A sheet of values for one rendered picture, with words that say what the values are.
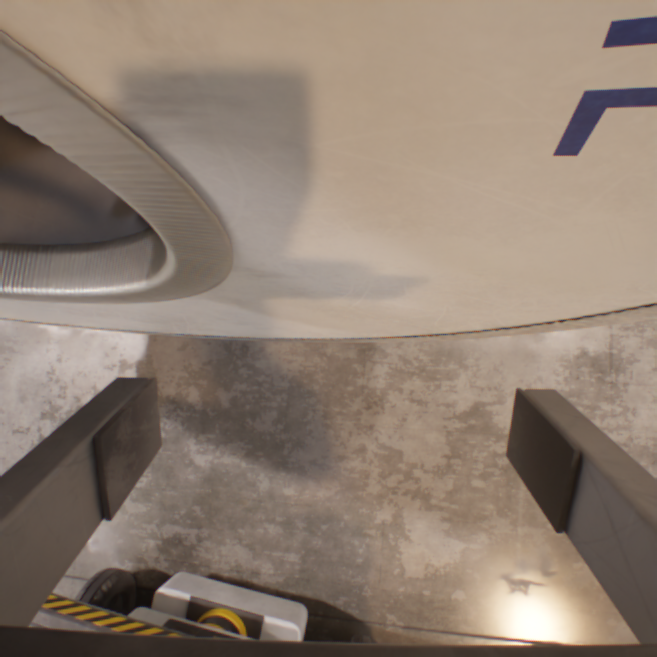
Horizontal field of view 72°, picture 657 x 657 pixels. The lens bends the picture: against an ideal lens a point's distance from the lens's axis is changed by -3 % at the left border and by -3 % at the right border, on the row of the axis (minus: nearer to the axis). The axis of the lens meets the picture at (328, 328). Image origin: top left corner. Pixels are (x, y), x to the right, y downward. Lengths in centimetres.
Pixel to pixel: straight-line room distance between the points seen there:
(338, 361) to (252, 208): 75
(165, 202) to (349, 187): 7
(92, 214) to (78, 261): 5
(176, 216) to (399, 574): 86
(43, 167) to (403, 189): 46
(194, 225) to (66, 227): 32
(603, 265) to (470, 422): 71
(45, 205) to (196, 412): 57
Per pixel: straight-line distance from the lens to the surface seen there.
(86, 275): 49
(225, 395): 98
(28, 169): 59
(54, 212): 55
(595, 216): 20
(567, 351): 100
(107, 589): 99
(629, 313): 38
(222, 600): 92
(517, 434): 17
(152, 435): 17
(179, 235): 24
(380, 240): 22
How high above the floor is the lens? 92
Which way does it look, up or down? 80 degrees down
